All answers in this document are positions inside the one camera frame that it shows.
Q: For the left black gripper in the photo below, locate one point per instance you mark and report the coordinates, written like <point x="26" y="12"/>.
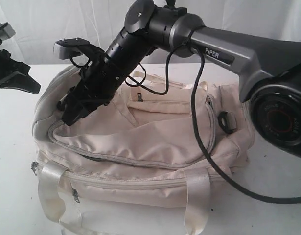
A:
<point x="20" y="80"/>

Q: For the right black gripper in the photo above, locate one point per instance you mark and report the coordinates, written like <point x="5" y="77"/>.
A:
<point x="97" y="87"/>

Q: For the cream white duffel bag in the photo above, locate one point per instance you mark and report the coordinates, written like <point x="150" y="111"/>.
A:
<point x="139" y="149"/>

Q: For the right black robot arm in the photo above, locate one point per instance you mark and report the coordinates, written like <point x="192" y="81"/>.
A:
<point x="269" y="70"/>

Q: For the white background curtain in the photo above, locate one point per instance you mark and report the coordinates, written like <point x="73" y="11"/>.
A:
<point x="39" y="23"/>

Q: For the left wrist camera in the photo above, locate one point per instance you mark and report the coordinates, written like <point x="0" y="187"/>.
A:
<point x="6" y="32"/>

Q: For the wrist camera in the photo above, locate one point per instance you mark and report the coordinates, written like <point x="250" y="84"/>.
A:
<point x="6" y="32"/>
<point x="69" y="48"/>

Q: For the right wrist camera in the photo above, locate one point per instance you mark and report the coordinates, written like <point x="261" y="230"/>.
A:
<point x="69" y="48"/>

